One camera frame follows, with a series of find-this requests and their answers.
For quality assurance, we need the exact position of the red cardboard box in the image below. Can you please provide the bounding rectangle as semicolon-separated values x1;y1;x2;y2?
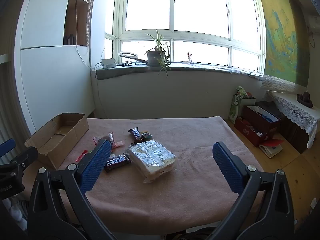
233;117;274;148

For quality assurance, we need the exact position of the brown chocolate bar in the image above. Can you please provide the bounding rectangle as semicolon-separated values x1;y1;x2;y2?
128;127;144;142

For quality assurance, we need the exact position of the white lace covered side table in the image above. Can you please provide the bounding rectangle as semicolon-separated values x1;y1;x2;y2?
261;76;320;149

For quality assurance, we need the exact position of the white power box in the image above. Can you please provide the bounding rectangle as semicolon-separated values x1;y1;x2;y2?
100;58;117;68

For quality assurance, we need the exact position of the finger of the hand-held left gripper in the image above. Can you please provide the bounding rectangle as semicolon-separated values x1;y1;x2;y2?
0;147;39;178
0;138;16;157

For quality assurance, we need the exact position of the potted spider plant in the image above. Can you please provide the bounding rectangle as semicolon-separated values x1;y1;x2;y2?
143;29;174;77

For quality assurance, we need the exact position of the small animal figurine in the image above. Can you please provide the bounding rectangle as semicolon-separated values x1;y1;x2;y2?
182;51;197;65

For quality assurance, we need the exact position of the ring light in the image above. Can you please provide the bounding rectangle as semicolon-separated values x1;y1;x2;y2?
118;51;148;64

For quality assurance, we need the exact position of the green gift bag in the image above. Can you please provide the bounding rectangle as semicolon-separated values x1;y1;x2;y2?
229;86;256;125

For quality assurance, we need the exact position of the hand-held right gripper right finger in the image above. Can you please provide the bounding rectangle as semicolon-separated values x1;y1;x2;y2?
206;141;295;240

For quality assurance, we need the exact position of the white cable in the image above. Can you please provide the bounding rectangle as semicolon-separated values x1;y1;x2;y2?
74;0;104;118

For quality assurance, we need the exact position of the red snack stick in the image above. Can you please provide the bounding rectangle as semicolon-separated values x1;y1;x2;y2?
75;149;89;162

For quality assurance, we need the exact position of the large clear cracker packet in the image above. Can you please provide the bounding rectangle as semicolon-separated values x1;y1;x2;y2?
128;140;177;184

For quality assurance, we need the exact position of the dark red snack packet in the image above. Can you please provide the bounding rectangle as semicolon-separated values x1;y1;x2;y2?
93;132;116;146

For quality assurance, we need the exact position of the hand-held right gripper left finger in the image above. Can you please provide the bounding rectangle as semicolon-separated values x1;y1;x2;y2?
27;139;118;240

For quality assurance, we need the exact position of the white window frame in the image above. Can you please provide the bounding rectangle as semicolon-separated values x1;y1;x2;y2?
104;0;267;74

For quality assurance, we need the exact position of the purple chocolate bar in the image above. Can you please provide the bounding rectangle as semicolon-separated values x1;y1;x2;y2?
104;155;132;173

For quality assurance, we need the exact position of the open book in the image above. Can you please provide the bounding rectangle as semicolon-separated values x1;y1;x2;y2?
259;138;284;158

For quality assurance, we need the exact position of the brown cardboard box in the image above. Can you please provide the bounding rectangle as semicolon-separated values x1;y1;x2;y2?
24;113;90;170

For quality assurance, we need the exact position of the dark teapot ornament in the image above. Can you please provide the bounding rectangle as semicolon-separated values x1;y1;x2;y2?
296;90;314;108

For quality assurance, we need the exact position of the dark red storage box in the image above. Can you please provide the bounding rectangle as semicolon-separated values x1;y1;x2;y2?
243;104;281;133

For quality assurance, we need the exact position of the white cabinet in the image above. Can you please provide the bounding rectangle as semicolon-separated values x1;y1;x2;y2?
14;0;97;135

